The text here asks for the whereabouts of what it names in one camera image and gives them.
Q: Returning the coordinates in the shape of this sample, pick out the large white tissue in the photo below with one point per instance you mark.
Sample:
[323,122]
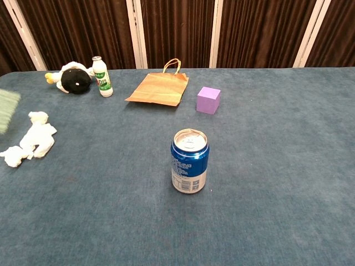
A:
[38,138]

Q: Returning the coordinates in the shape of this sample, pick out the small white tissue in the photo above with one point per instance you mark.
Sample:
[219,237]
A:
[12,156]

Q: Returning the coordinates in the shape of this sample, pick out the green striped cloth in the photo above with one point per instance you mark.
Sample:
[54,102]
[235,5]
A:
[7,108]

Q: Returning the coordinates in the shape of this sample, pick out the blue white soda can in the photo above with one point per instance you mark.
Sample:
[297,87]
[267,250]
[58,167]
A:
[190,166]

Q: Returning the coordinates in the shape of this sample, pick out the purple cube block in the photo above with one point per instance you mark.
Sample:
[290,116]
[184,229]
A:
[208,102]

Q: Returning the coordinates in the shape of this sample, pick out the brown paper bag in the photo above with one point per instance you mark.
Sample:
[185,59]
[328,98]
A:
[161,88]

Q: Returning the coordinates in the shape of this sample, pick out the small white green bottle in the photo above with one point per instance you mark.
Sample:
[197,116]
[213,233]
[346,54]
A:
[103,80]

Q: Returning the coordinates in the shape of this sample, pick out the brown pleated curtain panel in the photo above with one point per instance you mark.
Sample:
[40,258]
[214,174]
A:
[83,30]
[260,30]
[8,41]
[177,30]
[335,33]

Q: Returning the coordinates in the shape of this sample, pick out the blue felt table cover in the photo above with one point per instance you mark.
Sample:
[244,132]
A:
[277,166]

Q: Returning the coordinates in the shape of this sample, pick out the white black plush toy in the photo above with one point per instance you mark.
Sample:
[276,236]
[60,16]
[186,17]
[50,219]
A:
[75,81]

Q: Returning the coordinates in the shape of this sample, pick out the white screen frame post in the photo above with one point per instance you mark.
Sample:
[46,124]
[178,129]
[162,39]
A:
[136,33]
[311,33]
[216,33]
[25,33]

